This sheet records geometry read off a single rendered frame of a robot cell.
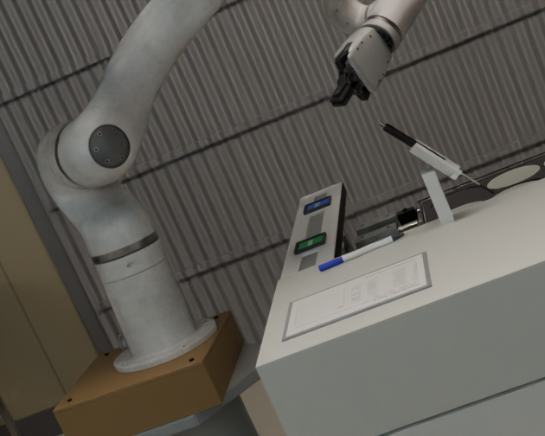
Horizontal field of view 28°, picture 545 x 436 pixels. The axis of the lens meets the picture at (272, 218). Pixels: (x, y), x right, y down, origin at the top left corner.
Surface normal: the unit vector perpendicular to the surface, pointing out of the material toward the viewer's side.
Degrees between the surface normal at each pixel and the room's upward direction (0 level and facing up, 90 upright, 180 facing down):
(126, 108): 72
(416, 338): 90
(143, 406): 90
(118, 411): 90
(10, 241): 90
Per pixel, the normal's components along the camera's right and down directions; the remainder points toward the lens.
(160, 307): 0.42, 0.00
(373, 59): 0.66, 0.00
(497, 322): -0.09, 0.26
